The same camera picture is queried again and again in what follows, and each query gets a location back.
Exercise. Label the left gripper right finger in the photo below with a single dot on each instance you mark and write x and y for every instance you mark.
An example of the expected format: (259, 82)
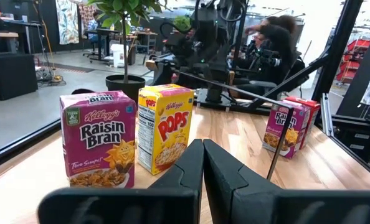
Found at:
(235, 199)

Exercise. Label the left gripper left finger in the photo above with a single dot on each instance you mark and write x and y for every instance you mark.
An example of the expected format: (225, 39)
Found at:
(172, 202)

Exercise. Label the yellow Pops cereal box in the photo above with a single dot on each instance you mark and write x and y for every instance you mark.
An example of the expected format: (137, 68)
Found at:
(169, 124)

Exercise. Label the purple Raisin Bran cereal box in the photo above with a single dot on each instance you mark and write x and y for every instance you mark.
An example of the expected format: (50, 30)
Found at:
(297, 130)
(97, 140)

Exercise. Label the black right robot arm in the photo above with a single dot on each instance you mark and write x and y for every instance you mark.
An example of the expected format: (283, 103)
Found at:
(210, 46)

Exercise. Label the red cereal box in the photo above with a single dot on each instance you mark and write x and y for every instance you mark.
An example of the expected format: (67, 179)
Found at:
(312, 115)

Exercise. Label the green plant in black pot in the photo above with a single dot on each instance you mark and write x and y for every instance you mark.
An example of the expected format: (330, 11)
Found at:
(126, 85)

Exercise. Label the black equipment box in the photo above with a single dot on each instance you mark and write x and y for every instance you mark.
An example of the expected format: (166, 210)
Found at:
(347, 127)

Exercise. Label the wooden stool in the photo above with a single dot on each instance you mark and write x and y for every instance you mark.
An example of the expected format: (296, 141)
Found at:
(152, 64)

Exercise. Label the white bin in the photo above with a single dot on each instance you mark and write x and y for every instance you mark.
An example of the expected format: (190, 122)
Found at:
(119, 56)

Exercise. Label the person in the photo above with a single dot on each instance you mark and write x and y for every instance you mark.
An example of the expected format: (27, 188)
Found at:
(278, 34)
(93, 28)

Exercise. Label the black desk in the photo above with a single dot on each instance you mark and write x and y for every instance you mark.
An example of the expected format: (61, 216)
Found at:
(106, 31)

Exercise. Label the red storage rack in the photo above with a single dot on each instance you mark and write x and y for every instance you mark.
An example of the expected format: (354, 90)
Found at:
(357, 46)

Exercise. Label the black cabinet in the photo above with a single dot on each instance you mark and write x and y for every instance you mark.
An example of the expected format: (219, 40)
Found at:
(10, 77)

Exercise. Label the red patterned hanging cloth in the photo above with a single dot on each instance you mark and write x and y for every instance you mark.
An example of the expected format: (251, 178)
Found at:
(87, 14)

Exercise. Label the leaf patterned hanging cloth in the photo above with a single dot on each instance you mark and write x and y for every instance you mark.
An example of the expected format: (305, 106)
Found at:
(67, 21)

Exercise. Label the wooden top desk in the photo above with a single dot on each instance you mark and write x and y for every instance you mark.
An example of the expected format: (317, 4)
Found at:
(1, 34)

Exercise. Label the black video camera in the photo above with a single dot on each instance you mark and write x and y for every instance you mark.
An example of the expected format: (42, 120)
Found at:
(263, 56)

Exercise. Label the black aluminium rig frame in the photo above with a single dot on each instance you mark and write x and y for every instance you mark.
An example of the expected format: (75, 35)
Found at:
(32, 138)

